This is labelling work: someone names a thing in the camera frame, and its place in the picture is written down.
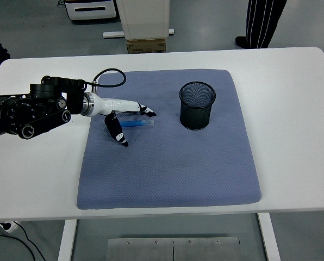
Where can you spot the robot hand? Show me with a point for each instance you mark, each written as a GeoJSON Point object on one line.
{"type": "Point", "coordinates": [115, 104]}

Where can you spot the blue marker pen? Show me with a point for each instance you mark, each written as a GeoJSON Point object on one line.
{"type": "Point", "coordinates": [134, 123]}

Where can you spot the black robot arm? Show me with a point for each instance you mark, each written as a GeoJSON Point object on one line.
{"type": "Point", "coordinates": [28, 108]}

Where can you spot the black mesh pen holder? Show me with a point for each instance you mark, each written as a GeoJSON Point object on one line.
{"type": "Point", "coordinates": [196, 119]}

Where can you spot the cardboard box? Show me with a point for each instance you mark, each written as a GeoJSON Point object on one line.
{"type": "Point", "coordinates": [145, 46]}

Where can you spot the white base bar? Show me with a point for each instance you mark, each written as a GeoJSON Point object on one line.
{"type": "Point", "coordinates": [113, 34]}

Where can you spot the blue-grey textured mat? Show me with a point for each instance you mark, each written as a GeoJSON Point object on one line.
{"type": "Point", "coordinates": [164, 168]}

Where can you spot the white cabinet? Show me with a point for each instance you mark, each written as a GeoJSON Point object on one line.
{"type": "Point", "coordinates": [143, 19]}

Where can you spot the white device with dark slot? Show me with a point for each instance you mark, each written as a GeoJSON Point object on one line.
{"type": "Point", "coordinates": [91, 15]}

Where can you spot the white table leg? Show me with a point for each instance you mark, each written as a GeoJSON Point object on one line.
{"type": "Point", "coordinates": [67, 239]}
{"type": "Point", "coordinates": [269, 239]}

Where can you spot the white power strip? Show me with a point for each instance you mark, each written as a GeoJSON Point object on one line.
{"type": "Point", "coordinates": [11, 227]}

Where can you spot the person in striped trousers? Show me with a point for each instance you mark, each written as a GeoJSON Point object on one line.
{"type": "Point", "coordinates": [262, 19]}

